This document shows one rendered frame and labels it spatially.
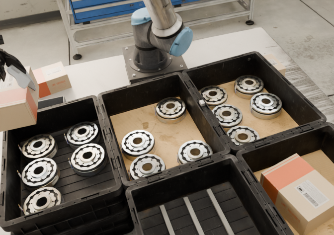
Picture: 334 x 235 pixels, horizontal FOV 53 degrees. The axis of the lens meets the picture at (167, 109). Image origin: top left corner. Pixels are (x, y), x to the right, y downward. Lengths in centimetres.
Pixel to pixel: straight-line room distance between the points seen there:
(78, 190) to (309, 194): 62
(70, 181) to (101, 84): 63
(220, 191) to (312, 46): 233
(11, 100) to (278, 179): 69
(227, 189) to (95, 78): 90
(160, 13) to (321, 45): 219
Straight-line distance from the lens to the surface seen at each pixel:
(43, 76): 159
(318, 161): 106
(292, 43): 314
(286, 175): 91
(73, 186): 103
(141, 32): 133
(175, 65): 143
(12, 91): 93
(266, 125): 112
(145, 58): 140
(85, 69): 169
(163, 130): 110
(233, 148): 91
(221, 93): 118
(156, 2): 113
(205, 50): 170
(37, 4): 388
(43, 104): 150
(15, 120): 91
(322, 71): 285
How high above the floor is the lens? 162
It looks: 42 degrees down
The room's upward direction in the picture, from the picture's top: 6 degrees counter-clockwise
